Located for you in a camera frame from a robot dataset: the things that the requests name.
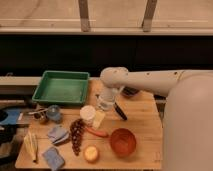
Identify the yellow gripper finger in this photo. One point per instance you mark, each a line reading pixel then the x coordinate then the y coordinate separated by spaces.
pixel 99 117

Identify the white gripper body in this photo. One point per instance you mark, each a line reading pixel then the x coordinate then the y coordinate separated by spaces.
pixel 106 98

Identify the red pepper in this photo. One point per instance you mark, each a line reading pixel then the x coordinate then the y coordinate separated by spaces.
pixel 96 132

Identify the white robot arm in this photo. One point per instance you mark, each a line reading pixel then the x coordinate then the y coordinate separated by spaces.
pixel 187 143

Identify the dark purple bowl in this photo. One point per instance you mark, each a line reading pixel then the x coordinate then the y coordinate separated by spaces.
pixel 129 92

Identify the red bowl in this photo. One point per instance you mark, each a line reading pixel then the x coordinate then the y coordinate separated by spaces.
pixel 122 142

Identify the white cup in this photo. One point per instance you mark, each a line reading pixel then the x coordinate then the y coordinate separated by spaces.
pixel 87 114

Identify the dark grape bunch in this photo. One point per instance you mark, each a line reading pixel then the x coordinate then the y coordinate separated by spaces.
pixel 76 134

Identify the yellow apple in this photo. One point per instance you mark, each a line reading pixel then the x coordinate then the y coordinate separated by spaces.
pixel 91 154

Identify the blue grey cloth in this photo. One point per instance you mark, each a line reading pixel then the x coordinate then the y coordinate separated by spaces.
pixel 58 134

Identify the green plastic tray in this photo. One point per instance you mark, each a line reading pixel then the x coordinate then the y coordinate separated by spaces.
pixel 62 88

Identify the small brown toy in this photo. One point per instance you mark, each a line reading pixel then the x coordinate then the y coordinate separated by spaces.
pixel 39 115

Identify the blue cloth front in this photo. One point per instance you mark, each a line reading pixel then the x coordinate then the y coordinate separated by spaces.
pixel 53 159

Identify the yellow corn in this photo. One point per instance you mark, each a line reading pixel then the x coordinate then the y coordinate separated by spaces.
pixel 31 145

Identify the blue black equipment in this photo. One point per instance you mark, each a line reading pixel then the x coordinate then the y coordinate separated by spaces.
pixel 8 128

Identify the black handled peeler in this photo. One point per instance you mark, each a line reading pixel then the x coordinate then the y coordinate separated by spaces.
pixel 120 112

